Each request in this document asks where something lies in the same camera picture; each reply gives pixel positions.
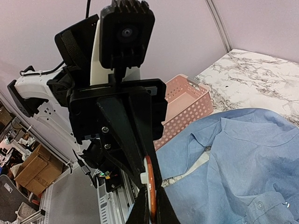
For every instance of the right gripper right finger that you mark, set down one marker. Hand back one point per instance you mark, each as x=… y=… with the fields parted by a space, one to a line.
x=165 y=213

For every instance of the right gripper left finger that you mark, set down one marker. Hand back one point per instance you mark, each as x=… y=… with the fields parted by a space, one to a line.
x=140 y=212

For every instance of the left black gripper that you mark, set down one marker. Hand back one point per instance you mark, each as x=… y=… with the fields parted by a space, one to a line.
x=148 y=106

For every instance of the orange portrait round brooch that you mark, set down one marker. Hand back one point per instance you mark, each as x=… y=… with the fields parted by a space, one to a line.
x=148 y=179

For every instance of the blue button-up shirt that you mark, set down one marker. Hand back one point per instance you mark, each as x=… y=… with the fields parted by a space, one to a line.
x=236 y=167

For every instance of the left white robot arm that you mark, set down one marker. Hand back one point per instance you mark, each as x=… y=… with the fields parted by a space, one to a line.
x=79 y=46

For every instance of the pink plastic basket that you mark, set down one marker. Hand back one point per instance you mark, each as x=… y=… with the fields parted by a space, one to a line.
x=188 y=101

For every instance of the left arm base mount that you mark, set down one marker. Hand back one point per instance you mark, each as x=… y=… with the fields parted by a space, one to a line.
x=108 y=173

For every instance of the aluminium front rail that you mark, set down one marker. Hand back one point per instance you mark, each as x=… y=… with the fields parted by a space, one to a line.
x=72 y=199

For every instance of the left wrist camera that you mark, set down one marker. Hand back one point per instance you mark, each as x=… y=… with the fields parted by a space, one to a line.
x=125 y=31

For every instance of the left aluminium corner post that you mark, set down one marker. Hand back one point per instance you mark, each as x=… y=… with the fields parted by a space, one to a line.
x=219 y=24

